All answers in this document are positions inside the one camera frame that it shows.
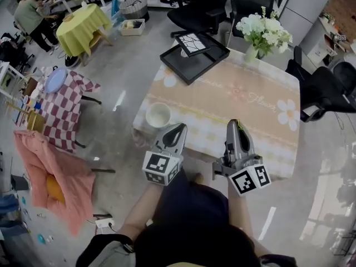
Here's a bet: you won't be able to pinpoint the person's left forearm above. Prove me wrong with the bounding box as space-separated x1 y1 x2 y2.
115 180 165 235

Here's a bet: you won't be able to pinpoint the cluttered desk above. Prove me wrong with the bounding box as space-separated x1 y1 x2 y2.
316 12 356 56

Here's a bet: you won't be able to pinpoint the black framed cracked-pattern picture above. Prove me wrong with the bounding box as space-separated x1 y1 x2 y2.
175 32 213 58

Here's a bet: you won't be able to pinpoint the person's dark clothing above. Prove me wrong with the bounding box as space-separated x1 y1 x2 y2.
132 169 264 267

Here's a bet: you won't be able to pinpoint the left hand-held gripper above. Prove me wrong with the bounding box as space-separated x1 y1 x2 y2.
142 123 188 187

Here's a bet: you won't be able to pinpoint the black rectangular tray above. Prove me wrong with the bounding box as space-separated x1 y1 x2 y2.
159 32 231 86

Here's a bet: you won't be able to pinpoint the white shelf unit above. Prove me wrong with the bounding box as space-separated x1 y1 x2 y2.
0 61 26 97

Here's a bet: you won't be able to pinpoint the red checkered tablecloth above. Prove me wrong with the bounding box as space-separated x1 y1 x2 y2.
35 70 102 154

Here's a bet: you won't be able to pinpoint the pink blanket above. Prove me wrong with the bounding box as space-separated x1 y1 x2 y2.
13 130 97 238

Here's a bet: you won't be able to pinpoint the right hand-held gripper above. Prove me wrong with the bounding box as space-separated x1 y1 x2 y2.
212 118 272 197

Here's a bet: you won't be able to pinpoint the grey shoulder bag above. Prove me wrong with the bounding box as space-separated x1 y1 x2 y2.
76 233 137 267

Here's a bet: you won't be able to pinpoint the white flower bouquet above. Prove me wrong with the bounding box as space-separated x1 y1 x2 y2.
235 6 294 58

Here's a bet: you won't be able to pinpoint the grey woven basket bag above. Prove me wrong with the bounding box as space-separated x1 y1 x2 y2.
119 0 149 21

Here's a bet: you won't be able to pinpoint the beige floral tablecloth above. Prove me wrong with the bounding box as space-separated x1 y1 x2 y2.
132 47 301 182

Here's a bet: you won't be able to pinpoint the black office chair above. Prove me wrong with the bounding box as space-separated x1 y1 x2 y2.
166 0 238 38
226 0 282 47
285 46 356 123

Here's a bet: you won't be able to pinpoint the yellow woven basket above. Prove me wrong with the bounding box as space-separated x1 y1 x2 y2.
26 111 47 134

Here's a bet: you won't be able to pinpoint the white storage box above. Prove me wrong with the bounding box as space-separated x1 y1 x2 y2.
118 18 146 37

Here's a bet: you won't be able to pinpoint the white cabinet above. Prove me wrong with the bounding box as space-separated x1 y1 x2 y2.
277 0 335 47

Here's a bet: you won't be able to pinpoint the pale green vase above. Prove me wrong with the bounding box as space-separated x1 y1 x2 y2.
244 44 265 64

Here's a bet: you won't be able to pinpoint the white power strip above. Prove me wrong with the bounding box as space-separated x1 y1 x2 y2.
94 218 116 229

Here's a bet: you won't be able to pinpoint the light blue plate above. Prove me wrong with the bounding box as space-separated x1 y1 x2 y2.
44 68 68 95

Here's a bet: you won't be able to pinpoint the yellow-green tablecloth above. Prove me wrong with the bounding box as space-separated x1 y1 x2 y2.
56 3 113 58

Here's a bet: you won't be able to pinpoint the black sneakers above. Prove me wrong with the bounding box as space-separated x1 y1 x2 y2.
65 55 82 68

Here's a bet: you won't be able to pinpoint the white cup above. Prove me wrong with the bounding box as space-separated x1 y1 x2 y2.
145 102 172 128

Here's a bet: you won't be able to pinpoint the person's right forearm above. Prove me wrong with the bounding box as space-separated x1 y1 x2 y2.
226 176 268 258

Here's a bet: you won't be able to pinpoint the orange cushion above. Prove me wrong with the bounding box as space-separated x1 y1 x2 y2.
45 174 67 205

